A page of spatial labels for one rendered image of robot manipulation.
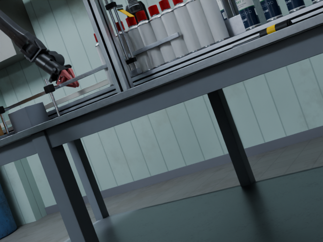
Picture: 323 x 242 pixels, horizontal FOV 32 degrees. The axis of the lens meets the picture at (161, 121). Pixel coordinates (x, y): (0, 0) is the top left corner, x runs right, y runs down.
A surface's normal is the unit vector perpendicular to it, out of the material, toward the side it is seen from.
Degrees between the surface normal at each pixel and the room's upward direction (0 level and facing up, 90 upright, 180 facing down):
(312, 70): 90
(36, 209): 90
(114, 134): 90
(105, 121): 90
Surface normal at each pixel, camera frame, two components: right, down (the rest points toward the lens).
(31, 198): 0.84, -0.29
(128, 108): -0.50, 0.22
